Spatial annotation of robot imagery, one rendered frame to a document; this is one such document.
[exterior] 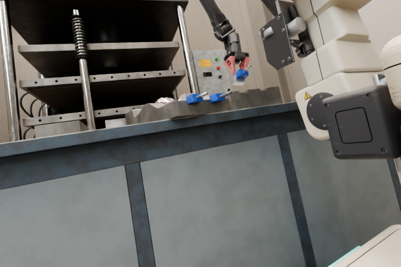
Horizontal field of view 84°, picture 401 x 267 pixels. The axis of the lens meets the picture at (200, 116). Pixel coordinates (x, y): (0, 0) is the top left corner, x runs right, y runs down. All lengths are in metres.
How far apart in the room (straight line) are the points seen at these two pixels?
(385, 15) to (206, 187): 2.33
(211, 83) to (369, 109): 1.51
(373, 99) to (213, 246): 0.69
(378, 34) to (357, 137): 2.23
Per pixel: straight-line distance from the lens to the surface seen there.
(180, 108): 0.77
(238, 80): 1.02
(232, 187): 0.92
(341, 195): 1.27
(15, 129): 1.70
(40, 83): 1.79
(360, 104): 0.55
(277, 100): 1.09
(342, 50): 0.71
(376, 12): 2.80
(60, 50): 1.88
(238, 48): 1.07
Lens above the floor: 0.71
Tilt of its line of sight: 6 degrees up
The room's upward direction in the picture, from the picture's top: 10 degrees counter-clockwise
